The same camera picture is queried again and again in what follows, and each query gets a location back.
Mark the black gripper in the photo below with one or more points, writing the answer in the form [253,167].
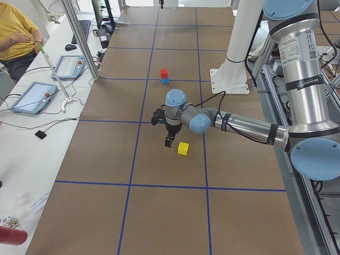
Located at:
[172,129]

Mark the yellow cube block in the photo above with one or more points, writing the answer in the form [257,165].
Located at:
[183,148]

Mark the blue cube block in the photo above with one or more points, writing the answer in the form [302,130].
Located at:
[165,81]

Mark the red cube block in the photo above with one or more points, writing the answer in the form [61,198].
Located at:
[164,74]

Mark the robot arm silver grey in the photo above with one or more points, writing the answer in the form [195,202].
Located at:
[313,138]

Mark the grabber stick with green tip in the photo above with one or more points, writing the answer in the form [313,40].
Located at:
[68,98]

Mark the blue teach pendant tablet far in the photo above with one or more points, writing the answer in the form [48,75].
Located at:
[70,67]

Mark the blue teach pendant tablet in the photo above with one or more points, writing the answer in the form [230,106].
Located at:
[70,67]
[34,98]

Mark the small black square pad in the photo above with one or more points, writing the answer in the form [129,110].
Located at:
[40,134]

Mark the black computer mouse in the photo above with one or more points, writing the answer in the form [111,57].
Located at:
[70,47]

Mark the blue teach pendant tablet near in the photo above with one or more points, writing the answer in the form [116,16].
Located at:
[34,98]

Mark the person in yellow shirt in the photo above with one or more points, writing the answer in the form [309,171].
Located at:
[20,41]

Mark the red cylinder bottle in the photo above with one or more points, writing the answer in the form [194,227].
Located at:
[12,236]

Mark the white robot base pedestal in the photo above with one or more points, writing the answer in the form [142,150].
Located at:
[231,76]

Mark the aluminium frame post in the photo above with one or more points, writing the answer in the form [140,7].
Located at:
[82,43]

